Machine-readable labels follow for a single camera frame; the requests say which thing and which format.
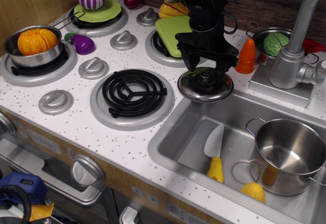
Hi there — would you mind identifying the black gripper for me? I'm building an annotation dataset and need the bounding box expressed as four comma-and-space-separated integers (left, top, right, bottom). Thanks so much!
175, 31, 239, 87

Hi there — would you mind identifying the stainless steel pot lid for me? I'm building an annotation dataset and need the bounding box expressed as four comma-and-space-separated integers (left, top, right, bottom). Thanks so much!
178, 67, 233, 103

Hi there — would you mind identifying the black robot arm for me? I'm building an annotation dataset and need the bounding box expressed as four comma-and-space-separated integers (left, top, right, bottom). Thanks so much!
175, 0, 239, 84

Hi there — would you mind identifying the silver stove knob back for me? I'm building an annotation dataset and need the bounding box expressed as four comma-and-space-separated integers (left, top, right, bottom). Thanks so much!
136, 8, 159, 27

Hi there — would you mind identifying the silver stove knob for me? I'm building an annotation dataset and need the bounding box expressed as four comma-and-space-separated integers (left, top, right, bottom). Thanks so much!
78, 57, 109, 80
110, 31, 138, 51
136, 8, 159, 27
38, 90, 74, 116

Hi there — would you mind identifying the black front stove coil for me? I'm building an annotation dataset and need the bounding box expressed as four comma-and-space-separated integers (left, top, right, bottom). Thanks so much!
101, 69, 168, 118

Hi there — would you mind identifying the silver stove knob upper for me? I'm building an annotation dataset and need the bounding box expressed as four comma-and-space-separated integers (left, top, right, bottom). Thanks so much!
110, 31, 138, 51

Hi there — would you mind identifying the silver stove knob middle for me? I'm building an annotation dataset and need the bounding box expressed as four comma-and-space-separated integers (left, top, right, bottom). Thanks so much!
78, 57, 109, 80

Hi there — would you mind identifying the silver stove knob front left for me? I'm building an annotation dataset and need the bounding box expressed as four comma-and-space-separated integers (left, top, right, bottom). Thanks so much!
38, 90, 74, 116

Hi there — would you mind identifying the orange toy carrot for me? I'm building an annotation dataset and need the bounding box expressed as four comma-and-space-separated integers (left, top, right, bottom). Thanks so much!
235, 38, 256, 74

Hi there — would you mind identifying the green toy cutting board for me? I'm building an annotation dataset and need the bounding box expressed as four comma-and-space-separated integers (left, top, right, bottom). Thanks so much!
155, 15, 192, 58

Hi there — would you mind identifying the small steel pot right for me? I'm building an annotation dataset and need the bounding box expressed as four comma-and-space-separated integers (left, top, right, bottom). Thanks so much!
246, 26, 292, 66

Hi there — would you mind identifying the yellow toy banana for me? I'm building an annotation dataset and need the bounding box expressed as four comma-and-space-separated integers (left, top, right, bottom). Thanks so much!
158, 2, 189, 19

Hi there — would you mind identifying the green toy cabbage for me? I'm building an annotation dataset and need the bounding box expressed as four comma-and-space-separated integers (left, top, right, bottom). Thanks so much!
263, 33, 289, 58

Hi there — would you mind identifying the silver toy faucet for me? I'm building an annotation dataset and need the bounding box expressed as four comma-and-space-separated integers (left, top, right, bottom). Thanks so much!
249, 0, 325, 108

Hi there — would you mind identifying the silver sink basin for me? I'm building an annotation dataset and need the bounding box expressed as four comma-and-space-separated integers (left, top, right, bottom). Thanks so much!
148, 92, 325, 223

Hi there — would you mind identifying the red toy chili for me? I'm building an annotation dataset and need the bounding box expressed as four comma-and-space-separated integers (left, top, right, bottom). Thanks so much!
302, 38, 325, 54

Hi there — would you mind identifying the green toy plate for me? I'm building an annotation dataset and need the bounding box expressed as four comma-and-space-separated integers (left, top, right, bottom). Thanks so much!
73, 0, 122, 23

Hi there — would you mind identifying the large steel pot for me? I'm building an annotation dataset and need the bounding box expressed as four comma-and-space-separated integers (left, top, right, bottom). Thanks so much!
246, 119, 325, 196

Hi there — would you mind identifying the purple toy eggplant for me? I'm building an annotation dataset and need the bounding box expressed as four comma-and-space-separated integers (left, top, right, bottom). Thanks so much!
64, 33, 96, 55

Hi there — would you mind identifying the yellow toy corn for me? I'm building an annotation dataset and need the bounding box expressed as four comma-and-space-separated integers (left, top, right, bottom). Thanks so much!
240, 182, 265, 203

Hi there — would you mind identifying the silver oven dial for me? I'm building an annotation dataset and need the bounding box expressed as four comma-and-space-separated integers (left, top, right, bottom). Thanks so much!
70, 154, 105, 186

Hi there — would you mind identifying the small steel saucepan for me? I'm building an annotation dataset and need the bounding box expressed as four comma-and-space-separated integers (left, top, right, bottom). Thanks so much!
4, 10, 86, 68

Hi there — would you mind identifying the orange toy pumpkin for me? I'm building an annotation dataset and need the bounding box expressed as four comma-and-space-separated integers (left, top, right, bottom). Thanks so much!
17, 29, 58, 56

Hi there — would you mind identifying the blue tool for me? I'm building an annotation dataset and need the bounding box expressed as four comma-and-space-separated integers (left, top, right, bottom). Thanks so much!
1, 172, 47, 204

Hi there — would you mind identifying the yellow cloth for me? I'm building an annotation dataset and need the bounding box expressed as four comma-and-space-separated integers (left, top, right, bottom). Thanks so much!
29, 203, 55, 221

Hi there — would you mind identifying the yellow handled toy knife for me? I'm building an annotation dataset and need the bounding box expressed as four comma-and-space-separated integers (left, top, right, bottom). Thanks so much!
204, 125, 224, 183

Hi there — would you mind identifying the silver oven door handle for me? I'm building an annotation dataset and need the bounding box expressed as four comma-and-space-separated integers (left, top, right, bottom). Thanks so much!
1, 138, 105, 208

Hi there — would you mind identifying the black braided cable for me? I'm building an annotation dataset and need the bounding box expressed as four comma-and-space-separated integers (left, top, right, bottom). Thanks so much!
0, 184, 33, 222

